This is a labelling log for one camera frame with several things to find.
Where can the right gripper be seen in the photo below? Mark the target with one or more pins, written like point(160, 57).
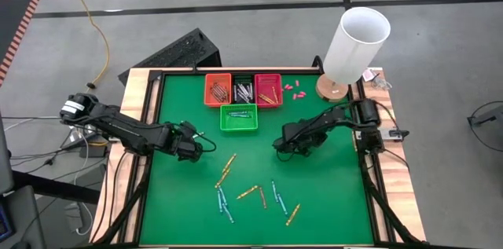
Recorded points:
point(298, 145)

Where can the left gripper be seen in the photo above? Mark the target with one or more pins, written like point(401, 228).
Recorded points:
point(184, 143)

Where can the brown crayon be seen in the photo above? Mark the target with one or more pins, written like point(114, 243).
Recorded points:
point(217, 92)
point(225, 90)
point(221, 91)
point(262, 198)

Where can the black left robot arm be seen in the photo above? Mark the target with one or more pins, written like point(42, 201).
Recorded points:
point(118, 125)

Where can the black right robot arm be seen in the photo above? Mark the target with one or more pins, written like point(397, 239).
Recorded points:
point(342, 117)

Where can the green plastic basket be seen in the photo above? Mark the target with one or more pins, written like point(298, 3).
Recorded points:
point(236, 125)

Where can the green table mat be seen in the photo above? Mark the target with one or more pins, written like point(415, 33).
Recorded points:
point(314, 202)

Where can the orange plastic basket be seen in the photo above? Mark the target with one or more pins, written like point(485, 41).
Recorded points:
point(208, 80)

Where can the red plastic basket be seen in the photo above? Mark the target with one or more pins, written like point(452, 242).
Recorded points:
point(263, 82)

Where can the black plastic basket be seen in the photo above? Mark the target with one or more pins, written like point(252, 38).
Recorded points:
point(243, 78)

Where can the black power strip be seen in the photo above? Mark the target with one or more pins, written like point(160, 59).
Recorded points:
point(92, 149)

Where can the pink white packet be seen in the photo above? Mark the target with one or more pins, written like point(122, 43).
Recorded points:
point(369, 74)

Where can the clear plastic bag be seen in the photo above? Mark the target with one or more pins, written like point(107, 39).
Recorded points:
point(383, 84)

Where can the white shade wooden base lamp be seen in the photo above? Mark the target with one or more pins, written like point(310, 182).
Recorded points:
point(353, 52)

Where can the black floor beam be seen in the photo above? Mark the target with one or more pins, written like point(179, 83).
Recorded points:
point(51, 186)

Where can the dark device purple screen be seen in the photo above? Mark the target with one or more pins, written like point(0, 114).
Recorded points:
point(23, 217)

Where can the grey metal bracket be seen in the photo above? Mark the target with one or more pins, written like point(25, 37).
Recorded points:
point(389, 134)

